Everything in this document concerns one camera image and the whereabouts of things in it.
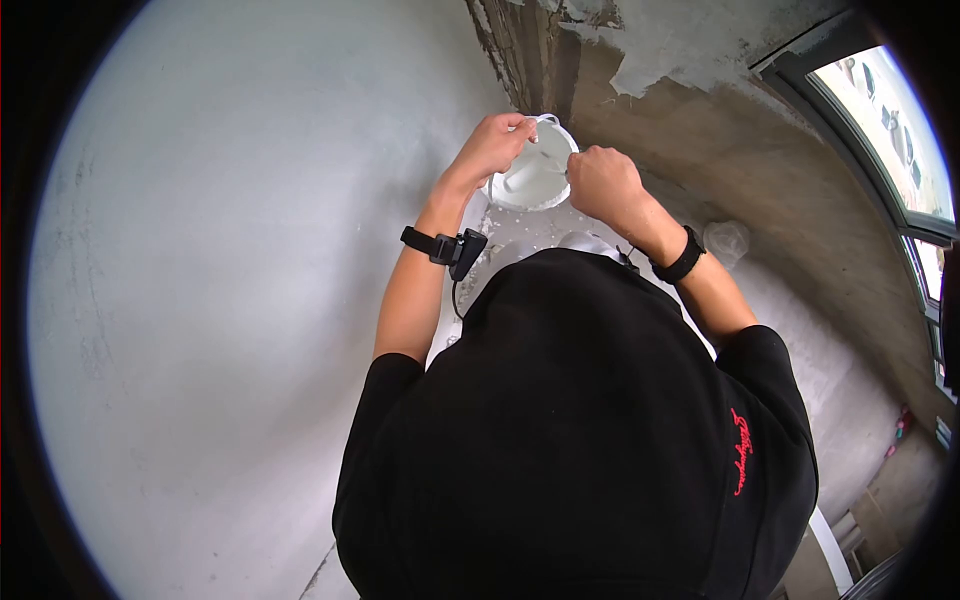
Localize person's left hand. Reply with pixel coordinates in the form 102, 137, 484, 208
447, 112, 540, 195

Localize person's right hand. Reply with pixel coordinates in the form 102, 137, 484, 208
566, 145, 652, 240

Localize person's left fingers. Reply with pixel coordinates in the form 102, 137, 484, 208
489, 112, 540, 163

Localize person's right fingers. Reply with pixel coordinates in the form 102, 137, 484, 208
566, 145, 621, 198

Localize paint-covered stirring tool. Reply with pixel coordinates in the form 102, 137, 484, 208
519, 151, 573, 181

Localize white paint bucket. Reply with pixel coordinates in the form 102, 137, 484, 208
486, 113, 581, 213

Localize black wrist band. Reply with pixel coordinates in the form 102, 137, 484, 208
649, 225, 708, 285
399, 225, 489, 283

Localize clear plastic bag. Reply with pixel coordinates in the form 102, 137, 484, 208
702, 219, 752, 272

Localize person's body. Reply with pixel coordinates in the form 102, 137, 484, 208
332, 247, 820, 600

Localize dark-framed window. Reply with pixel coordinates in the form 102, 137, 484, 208
752, 10, 960, 451

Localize white plank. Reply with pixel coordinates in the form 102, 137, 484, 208
806, 505, 857, 598

